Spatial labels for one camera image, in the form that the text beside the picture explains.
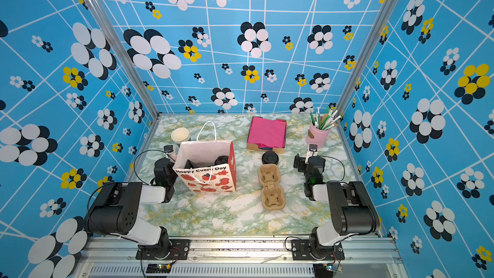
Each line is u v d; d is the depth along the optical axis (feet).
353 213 1.46
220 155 2.75
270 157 3.24
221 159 2.70
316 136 3.21
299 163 2.84
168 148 2.62
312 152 2.60
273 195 2.80
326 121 3.04
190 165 2.63
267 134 3.47
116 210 1.48
